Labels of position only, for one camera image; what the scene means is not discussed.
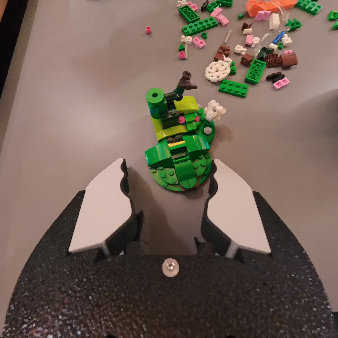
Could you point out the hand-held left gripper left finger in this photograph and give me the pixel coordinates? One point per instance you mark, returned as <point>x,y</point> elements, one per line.
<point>103,211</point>

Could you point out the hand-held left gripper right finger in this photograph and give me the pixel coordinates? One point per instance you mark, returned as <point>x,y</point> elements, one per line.
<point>235,211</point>

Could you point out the green lego plant model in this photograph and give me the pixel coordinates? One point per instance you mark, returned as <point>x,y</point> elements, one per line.
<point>182,158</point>

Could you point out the pile of loose lego pieces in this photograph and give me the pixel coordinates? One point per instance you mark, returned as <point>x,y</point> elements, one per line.
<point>235,88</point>

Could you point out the small pink round lego stud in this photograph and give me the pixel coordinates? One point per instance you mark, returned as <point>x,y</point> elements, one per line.
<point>149,30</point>

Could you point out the orange lego brick separator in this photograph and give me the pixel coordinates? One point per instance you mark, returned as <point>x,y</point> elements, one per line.
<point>253,7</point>

